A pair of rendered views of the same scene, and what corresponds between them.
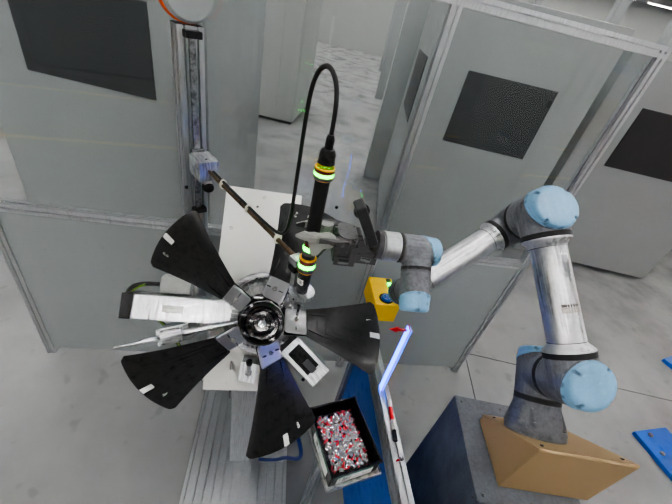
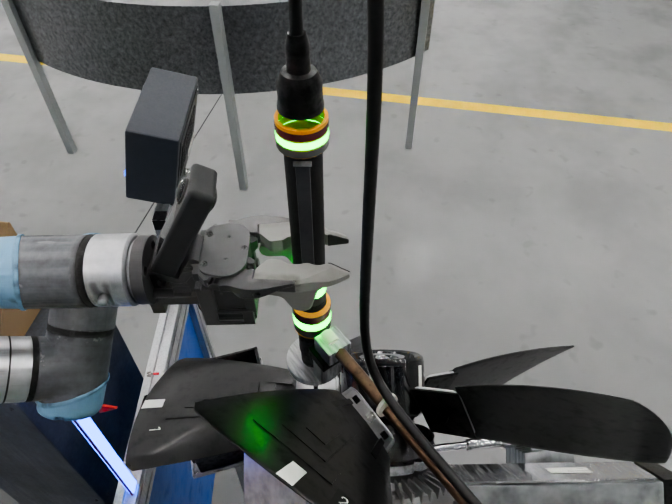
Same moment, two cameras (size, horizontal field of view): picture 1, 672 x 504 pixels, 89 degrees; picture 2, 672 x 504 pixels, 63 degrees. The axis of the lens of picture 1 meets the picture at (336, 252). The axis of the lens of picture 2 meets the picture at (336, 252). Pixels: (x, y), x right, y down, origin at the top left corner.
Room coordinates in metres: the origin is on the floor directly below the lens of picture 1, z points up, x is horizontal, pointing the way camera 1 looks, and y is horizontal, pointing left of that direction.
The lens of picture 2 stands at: (1.04, 0.17, 1.91)
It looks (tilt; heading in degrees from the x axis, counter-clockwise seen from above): 47 degrees down; 192
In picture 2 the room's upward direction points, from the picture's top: straight up
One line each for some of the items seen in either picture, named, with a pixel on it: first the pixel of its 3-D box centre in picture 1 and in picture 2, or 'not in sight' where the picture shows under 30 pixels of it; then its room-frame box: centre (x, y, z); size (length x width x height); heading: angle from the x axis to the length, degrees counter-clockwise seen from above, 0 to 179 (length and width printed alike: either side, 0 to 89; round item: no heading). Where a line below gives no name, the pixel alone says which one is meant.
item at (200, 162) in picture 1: (203, 165); not in sight; (1.10, 0.53, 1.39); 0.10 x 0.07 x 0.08; 48
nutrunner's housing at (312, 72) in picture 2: (313, 230); (308, 253); (0.68, 0.06, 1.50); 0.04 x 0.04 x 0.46
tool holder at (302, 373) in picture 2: (301, 277); (318, 345); (0.69, 0.07, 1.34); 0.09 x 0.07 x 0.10; 48
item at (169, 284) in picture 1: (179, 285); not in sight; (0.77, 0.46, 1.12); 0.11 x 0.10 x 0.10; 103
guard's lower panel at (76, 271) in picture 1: (282, 306); not in sight; (1.39, 0.22, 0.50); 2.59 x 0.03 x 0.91; 103
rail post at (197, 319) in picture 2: not in sight; (209, 369); (0.25, -0.41, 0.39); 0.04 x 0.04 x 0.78; 13
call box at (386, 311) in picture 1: (380, 299); not in sight; (1.05, -0.22, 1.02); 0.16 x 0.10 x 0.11; 13
